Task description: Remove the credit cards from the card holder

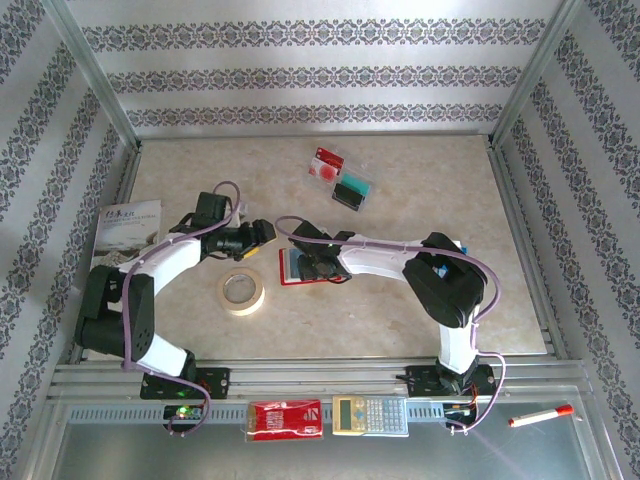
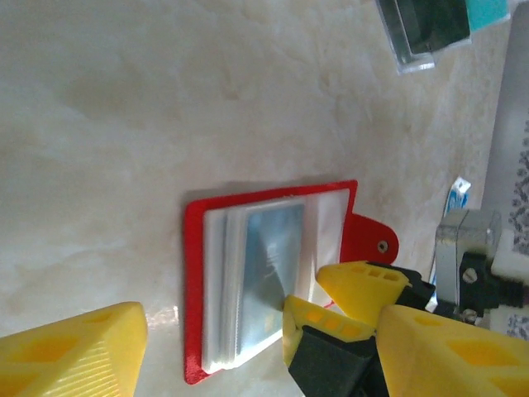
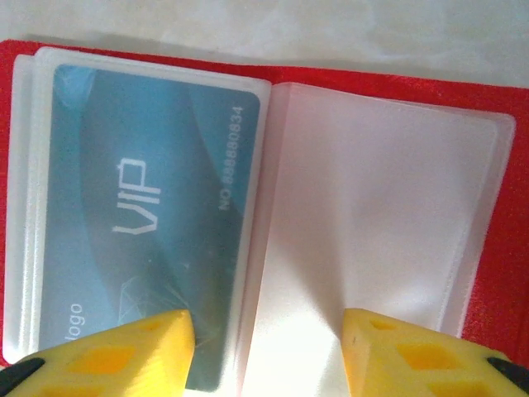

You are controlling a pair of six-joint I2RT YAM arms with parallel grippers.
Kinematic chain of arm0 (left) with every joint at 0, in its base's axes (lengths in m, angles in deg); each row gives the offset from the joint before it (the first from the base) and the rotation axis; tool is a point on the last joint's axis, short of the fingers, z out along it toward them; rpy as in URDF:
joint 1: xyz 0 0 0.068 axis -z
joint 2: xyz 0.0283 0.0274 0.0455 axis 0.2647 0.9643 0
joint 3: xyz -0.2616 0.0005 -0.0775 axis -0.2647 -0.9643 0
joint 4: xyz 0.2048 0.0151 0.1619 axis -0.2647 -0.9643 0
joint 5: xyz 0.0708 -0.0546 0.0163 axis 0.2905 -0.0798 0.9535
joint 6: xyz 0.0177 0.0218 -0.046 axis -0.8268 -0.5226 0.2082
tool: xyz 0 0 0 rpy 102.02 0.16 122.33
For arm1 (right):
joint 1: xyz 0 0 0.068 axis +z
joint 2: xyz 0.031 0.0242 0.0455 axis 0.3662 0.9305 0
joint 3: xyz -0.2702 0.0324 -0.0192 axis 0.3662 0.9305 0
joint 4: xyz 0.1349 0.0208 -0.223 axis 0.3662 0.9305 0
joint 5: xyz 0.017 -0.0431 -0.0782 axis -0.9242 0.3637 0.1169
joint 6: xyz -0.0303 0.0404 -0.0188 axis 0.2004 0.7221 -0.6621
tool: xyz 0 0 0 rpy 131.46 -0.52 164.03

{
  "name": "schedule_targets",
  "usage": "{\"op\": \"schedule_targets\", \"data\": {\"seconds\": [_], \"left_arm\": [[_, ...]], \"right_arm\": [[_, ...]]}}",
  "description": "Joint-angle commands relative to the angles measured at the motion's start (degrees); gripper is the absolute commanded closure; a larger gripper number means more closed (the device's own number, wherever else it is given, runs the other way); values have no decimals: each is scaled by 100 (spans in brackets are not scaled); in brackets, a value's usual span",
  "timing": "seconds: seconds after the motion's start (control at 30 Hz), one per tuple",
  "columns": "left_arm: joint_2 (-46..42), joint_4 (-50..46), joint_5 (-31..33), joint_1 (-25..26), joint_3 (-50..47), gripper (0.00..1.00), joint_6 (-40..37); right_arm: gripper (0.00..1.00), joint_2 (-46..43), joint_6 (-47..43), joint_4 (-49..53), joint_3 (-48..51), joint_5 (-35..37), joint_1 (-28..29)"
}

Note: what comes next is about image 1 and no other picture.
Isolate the grey slotted cable duct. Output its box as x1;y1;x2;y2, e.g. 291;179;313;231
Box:
66;405;454;427

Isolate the red packet in clear bag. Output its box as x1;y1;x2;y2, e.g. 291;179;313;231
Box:
244;397;326;444

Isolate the clear plastic card tray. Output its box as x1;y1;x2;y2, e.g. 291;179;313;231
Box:
305;144;378;216

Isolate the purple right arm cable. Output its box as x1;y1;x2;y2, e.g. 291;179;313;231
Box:
274;215;508;437

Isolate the beige masking tape roll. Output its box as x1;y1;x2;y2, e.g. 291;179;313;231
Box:
216;267;267;318

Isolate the aluminium rail beam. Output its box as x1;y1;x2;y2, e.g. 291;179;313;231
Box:
47;359;589;401

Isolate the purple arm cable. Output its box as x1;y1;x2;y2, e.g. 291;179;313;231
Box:
274;215;508;437
119;180;244;438

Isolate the aluminium frame post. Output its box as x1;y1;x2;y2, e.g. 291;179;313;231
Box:
486;0;590;149
42;0;145;151

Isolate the teal card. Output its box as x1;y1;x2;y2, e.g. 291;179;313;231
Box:
339;172;373;198

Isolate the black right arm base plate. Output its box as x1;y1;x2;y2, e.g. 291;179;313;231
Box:
403;364;498;400

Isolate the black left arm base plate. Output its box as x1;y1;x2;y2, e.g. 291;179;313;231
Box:
139;366;233;402

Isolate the red card holder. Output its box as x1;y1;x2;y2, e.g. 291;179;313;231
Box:
278;246;347;288

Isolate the left controller board with LED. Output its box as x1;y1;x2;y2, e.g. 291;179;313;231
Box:
163;403;207;427

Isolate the beige grey calculator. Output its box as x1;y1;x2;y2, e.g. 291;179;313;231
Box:
331;394;411;438

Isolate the red white marker pen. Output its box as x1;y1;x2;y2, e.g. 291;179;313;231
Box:
507;404;576;429

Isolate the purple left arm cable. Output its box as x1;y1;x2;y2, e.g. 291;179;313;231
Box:
119;180;244;438

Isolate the white paperback book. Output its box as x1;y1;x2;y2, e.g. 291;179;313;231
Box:
74;199;164;291

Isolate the right controller board with wires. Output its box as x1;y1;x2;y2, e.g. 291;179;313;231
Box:
443;401;480;432

